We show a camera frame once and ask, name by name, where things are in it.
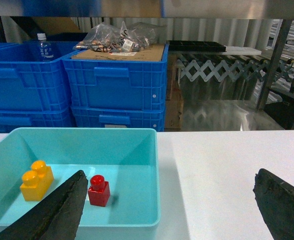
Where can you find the lower middle blue crate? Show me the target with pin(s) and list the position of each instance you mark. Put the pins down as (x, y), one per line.
(10, 120)

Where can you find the blue crate with cardboard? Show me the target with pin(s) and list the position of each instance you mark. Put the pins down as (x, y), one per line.
(117, 84)

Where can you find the expandable roller conveyor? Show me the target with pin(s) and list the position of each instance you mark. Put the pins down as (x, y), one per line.
(207, 67)

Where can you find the blue crate with bottle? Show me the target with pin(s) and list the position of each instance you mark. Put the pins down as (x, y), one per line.
(29, 84)

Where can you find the clear water bottle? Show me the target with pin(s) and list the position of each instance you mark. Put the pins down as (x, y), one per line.
(44, 47)

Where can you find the red one-stud block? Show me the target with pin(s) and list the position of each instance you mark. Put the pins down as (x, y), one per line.
(99, 191)

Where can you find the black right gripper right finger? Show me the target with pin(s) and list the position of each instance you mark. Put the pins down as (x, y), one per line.
(275, 201)

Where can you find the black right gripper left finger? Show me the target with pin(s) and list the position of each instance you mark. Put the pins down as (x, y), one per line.
(56, 217)

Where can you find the brown cardboard sheet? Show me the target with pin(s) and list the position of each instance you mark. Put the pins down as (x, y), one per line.
(154, 53)

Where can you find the lower right blue crate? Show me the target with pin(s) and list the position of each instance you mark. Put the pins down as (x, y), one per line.
(87, 117)

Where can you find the yellow two-stud block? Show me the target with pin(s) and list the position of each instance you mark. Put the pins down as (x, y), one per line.
(36, 181)

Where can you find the clear bag of parts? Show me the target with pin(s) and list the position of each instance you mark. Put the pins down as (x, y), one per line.
(106, 38)

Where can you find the light blue plastic tray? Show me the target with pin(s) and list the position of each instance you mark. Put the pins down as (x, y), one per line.
(127, 158)

